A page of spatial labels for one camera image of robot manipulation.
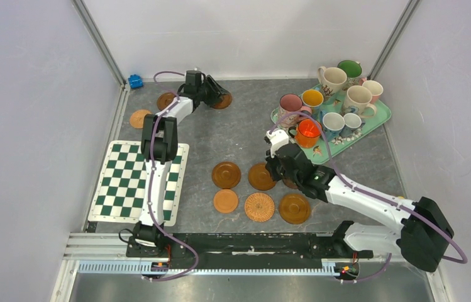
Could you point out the pink white mug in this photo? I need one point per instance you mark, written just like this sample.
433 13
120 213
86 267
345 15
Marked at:
374 87

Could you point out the green inside mug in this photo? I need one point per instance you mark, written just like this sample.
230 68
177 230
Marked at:
353 70

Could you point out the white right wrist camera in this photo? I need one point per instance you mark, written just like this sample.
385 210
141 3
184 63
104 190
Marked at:
277 139

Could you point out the blue patterned mug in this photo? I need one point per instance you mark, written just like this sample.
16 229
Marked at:
332 124

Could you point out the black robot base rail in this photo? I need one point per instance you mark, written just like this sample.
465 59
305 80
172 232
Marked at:
241 251

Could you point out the small white blue mug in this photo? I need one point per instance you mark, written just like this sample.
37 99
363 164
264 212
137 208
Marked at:
352 123

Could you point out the brown wooden saucer coaster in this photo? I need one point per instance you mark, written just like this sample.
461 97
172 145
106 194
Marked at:
164 100
226 175
260 178
224 101

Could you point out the woven rattan coaster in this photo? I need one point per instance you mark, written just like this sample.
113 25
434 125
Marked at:
259 207

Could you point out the pink patterned mug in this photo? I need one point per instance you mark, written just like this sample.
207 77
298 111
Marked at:
291 103

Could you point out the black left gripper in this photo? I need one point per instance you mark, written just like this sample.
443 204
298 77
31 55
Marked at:
216 90

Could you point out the orange mug black handle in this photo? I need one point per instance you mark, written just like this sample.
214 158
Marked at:
306 133

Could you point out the light cork coaster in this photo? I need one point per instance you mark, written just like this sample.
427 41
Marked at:
137 118

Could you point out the white floral mug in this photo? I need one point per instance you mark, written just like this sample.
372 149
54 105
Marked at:
331 80

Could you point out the mint green floral tray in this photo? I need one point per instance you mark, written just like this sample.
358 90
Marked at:
318 154

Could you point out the brown ridged wooden coaster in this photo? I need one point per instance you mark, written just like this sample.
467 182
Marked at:
294 208

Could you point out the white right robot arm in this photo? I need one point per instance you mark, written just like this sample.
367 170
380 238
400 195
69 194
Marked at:
418 230

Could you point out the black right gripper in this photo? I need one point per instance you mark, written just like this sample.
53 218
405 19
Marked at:
281 165

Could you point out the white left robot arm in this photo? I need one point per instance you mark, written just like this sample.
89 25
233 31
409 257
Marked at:
159 146

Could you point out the large cream mug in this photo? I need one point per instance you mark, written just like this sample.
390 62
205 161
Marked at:
358 101

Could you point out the green white chessboard mat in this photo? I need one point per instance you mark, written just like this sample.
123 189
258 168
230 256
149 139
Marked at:
121 185

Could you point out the dark walnut wooden coaster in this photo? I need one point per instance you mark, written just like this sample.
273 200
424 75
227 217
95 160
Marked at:
290 184

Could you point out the yellow inside mug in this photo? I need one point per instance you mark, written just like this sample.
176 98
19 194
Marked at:
313 99

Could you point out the light orange wooden coaster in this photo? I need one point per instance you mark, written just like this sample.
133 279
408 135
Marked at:
225 201

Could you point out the blue toy block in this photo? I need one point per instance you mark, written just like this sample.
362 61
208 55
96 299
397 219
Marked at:
135 81

